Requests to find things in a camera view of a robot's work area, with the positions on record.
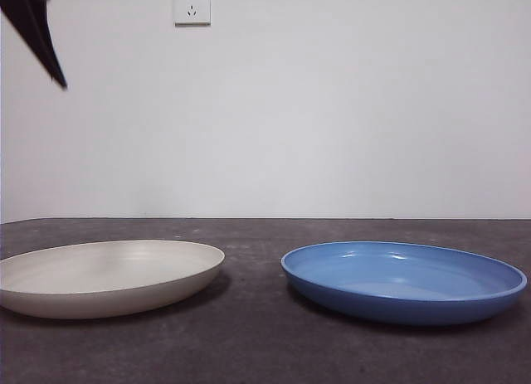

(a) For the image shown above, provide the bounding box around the white round plate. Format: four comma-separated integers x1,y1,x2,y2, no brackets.
0,239,226,321

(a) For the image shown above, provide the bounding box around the blue round plate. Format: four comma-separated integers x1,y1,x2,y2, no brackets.
280,240,528,327

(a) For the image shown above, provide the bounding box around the white wall power socket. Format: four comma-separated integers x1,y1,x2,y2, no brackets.
173,0,212,27

